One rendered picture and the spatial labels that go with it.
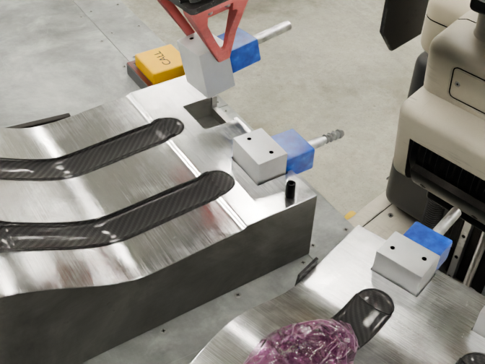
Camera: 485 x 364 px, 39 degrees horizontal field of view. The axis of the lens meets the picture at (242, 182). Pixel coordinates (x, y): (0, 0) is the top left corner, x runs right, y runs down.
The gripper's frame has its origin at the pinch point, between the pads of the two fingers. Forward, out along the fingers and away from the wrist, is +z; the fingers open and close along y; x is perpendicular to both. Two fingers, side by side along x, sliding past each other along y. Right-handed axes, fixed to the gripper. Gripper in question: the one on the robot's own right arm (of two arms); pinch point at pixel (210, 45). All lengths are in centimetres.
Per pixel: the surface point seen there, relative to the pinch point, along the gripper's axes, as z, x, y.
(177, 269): 10.2, -16.1, 17.0
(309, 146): 9.3, 3.5, 11.9
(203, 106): 9.1, -1.2, -3.2
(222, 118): 10.1, -0.2, -0.6
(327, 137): 10.6, 6.7, 10.7
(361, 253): 15.4, 0.8, 23.0
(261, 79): 94, 73, -123
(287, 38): 95, 97, -141
